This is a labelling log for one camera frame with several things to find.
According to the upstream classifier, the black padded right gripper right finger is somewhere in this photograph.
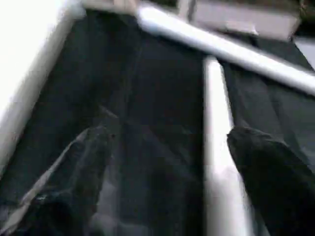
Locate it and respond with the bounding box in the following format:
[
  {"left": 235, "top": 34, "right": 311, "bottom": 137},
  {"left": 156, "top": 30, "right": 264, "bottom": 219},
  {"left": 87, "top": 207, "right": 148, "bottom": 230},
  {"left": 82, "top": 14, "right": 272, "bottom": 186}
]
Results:
[{"left": 226, "top": 126, "right": 315, "bottom": 236}]

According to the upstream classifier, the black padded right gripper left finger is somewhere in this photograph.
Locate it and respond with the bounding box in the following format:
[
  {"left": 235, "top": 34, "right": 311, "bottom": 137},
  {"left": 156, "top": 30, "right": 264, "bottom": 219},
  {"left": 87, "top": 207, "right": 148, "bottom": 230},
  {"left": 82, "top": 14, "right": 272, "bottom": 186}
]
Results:
[{"left": 0, "top": 125, "right": 117, "bottom": 236}]

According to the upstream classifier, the white plastic table leg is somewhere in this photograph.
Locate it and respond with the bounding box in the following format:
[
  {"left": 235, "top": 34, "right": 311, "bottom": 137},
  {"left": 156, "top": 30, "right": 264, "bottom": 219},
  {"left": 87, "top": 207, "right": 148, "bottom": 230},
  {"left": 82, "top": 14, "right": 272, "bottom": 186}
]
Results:
[
  {"left": 136, "top": 4, "right": 315, "bottom": 96},
  {"left": 203, "top": 56, "right": 254, "bottom": 236}
]

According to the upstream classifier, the white plastic children's table top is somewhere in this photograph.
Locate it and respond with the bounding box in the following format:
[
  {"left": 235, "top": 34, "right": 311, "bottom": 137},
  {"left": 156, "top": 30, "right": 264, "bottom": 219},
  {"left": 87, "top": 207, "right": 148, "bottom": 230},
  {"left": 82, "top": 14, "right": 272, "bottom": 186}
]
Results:
[{"left": 0, "top": 0, "right": 88, "bottom": 174}]

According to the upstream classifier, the black plastic work mat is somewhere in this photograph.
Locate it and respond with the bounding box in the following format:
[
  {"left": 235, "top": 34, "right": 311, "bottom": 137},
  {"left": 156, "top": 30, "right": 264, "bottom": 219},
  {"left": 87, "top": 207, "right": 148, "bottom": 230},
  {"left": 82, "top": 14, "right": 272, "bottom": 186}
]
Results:
[{"left": 0, "top": 10, "right": 315, "bottom": 236}]

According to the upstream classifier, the white side table board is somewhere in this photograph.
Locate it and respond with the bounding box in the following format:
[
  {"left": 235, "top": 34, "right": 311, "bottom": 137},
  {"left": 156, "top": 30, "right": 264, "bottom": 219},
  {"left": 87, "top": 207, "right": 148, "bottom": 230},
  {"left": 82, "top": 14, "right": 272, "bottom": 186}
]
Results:
[{"left": 294, "top": 35, "right": 315, "bottom": 69}]

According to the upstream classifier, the white low drawer unit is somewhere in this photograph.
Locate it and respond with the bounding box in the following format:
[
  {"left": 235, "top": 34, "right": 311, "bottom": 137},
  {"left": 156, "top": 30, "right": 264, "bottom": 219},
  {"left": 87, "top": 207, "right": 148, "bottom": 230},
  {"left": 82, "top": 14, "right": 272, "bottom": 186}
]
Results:
[{"left": 189, "top": 0, "right": 302, "bottom": 41}]

